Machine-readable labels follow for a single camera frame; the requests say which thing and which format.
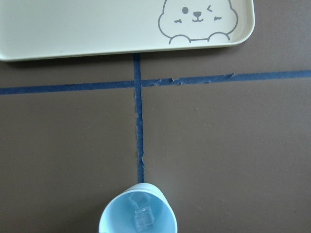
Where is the clear ice cube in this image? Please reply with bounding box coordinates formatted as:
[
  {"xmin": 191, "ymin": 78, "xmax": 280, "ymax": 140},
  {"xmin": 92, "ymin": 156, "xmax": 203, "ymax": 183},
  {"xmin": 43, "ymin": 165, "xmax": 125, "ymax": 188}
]
[
  {"xmin": 134, "ymin": 206, "xmax": 154, "ymax": 232},
  {"xmin": 129, "ymin": 192, "xmax": 150, "ymax": 210}
]

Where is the light blue plastic cup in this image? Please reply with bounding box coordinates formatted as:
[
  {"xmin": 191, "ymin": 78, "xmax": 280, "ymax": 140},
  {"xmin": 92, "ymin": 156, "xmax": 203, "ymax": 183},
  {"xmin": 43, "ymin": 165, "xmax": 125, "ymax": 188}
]
[{"xmin": 98, "ymin": 183, "xmax": 178, "ymax": 233}]

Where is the cream bear serving tray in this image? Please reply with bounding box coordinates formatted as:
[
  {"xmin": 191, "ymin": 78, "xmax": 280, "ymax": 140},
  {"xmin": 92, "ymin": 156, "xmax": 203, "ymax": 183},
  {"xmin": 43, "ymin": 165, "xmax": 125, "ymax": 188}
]
[{"xmin": 0, "ymin": 0, "xmax": 255, "ymax": 62}]

